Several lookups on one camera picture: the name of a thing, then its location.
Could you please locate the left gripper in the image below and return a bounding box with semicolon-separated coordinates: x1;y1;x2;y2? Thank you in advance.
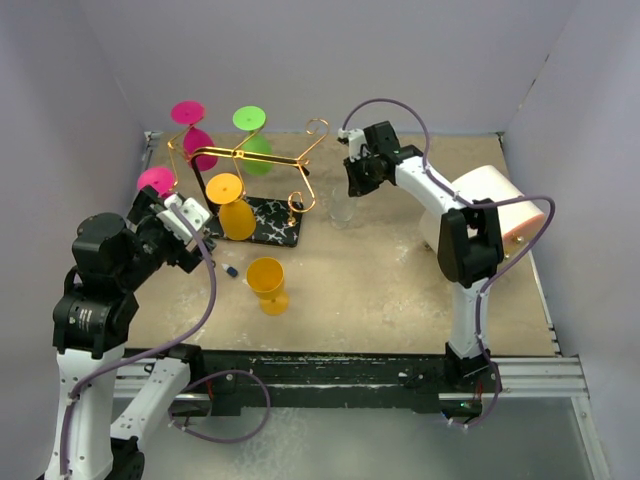
117;185;214;288

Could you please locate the orange wine glass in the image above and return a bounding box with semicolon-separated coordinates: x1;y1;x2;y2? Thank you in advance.
205;173;256;241
246;257;289;316

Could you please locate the pink wine glass front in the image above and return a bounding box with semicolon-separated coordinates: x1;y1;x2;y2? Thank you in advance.
136;166;176;198

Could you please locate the pink wine glass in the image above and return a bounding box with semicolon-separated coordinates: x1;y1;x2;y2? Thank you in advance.
136;166;176;198
170;100;218;172

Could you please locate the gold wine glass rack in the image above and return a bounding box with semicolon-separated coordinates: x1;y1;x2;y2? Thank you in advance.
167;118;329;247

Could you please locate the green wine glass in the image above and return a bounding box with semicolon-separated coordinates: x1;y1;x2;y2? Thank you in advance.
233;105;273;176

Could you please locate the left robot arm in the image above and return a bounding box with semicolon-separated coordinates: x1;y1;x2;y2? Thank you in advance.
43;187;214;479

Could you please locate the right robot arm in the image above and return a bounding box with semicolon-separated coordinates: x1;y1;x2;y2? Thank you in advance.
338;121;504;391

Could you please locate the small blue dropper bottle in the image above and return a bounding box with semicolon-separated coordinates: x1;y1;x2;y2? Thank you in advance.
222;264;238;278

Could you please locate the white cylindrical box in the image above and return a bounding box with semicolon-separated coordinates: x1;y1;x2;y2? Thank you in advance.
419;165;546;256

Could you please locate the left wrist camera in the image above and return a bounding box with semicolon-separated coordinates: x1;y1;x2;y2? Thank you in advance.
156;193;211;245

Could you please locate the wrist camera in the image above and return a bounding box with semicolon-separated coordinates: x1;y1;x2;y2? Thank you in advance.
337;128;370;163
156;193;211;245

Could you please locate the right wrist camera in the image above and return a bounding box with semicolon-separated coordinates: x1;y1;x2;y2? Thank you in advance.
337;128;370;163

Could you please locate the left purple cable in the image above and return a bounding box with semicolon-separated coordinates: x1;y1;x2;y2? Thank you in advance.
58;203;219;476

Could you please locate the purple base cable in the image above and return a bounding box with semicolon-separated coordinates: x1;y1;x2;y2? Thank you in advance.
168;368;273;444

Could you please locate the black base frame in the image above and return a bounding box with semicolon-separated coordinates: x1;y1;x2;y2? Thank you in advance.
178;350;502;419

